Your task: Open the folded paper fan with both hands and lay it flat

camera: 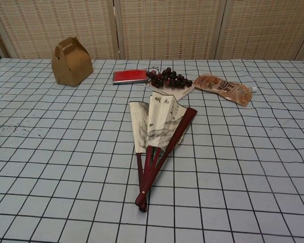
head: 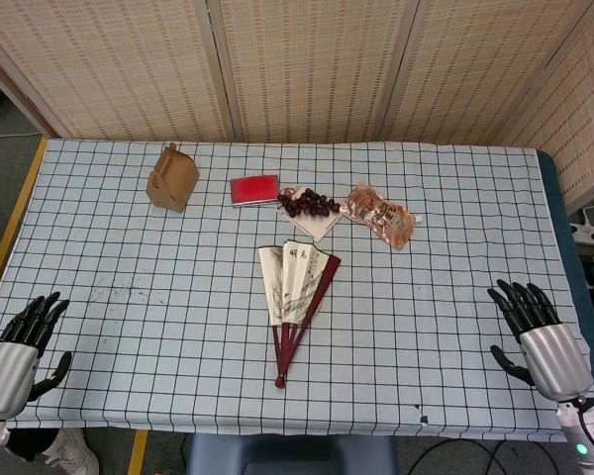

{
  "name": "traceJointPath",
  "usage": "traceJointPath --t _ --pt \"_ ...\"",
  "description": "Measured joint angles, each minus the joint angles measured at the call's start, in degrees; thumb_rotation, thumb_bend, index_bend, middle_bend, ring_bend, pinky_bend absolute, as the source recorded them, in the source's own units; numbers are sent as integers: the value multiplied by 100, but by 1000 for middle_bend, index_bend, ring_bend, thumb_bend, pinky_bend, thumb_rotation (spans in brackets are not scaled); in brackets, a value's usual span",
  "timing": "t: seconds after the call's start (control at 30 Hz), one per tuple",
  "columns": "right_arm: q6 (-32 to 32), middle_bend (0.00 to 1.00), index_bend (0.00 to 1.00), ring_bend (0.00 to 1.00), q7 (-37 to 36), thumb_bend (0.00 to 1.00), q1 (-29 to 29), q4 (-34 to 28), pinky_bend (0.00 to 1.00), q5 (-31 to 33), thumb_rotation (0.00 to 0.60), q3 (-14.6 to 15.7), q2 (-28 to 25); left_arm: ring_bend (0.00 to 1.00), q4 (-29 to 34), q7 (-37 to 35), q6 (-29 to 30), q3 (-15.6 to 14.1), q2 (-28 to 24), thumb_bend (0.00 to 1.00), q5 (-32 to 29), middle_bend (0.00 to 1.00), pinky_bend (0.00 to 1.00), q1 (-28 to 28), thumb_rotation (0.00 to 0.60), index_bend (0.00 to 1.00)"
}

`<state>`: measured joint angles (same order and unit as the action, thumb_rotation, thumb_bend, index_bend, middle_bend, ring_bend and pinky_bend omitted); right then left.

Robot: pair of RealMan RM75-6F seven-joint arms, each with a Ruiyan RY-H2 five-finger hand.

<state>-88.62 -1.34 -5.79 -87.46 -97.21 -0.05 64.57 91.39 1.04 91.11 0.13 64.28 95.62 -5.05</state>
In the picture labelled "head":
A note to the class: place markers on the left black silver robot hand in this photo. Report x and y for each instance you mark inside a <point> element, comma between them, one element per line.
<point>5,371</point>

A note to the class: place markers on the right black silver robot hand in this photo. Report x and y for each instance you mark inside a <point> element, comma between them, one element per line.
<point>554,356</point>

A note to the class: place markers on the painted paper folding fan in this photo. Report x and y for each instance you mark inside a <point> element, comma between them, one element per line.
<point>292,287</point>

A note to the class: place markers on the white shoe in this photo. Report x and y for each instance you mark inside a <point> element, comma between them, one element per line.
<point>74,452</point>

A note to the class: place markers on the dark blue table padding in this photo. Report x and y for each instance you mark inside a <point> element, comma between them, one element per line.
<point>559,198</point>

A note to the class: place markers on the blue checked tablecloth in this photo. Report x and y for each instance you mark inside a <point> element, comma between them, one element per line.
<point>153,257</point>

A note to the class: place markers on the orange snack packet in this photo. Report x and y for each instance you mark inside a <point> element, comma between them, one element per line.
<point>381,215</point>

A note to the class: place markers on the brown cardboard gable box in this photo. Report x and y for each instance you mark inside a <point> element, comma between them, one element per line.
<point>173,180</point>

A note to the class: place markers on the dark blue chair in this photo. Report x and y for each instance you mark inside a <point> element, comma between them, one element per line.
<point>287,457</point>

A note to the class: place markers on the flat red box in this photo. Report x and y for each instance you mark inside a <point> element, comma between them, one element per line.
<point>255,189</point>

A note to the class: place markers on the woven bamboo folding screen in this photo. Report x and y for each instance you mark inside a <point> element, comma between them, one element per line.
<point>307,64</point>

